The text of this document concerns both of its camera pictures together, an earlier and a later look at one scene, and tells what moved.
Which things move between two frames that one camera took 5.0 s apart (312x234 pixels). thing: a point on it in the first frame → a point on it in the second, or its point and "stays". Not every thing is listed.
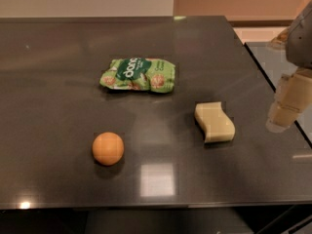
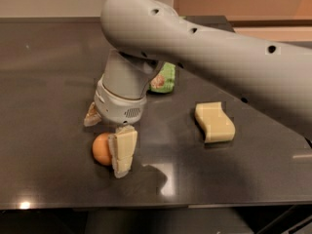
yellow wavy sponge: (216, 123) stays
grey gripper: (301, 44) → (117, 108)
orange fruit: (107, 148) stays
